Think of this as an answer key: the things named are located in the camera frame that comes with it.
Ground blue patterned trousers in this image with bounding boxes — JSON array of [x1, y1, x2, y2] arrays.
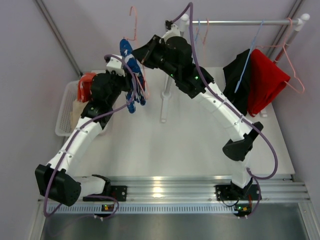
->
[[119, 38, 147, 115]]

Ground orange white patterned trousers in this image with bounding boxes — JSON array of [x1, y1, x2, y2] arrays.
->
[[77, 72, 96, 103]]

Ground beige drawstring trousers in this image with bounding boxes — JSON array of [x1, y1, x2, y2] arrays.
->
[[70, 100, 87, 131]]

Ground blue wire hanger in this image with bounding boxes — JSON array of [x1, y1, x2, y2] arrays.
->
[[194, 19, 201, 44]]

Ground pink wire hanger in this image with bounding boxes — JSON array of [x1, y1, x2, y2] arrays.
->
[[198, 18, 210, 65]]

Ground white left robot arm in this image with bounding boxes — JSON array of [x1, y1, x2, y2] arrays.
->
[[35, 70, 137, 207]]

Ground blue hanger with black trousers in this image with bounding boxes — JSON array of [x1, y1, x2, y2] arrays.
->
[[234, 19, 265, 93]]

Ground red trousers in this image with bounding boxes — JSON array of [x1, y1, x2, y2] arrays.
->
[[247, 49, 291, 117]]

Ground white clothes rack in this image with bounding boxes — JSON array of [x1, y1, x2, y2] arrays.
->
[[160, 13, 310, 123]]

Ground white plastic basket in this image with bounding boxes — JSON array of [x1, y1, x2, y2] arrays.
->
[[54, 79, 110, 137]]

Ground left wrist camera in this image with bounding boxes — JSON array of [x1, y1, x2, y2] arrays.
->
[[104, 56, 126, 77]]

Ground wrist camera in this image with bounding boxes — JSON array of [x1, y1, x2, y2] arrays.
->
[[162, 20, 181, 42], [104, 56, 126, 77]]

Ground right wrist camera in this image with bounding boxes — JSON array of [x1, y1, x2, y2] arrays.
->
[[162, 20, 181, 42]]

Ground black drawstring trousers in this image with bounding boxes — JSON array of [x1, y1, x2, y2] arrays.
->
[[223, 49, 251, 116]]

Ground grey slotted cable duct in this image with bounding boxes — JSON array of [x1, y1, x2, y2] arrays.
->
[[47, 202, 237, 214]]

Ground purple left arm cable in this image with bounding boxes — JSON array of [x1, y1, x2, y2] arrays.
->
[[43, 53, 140, 221]]

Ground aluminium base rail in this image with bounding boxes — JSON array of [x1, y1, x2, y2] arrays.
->
[[110, 176, 310, 204]]

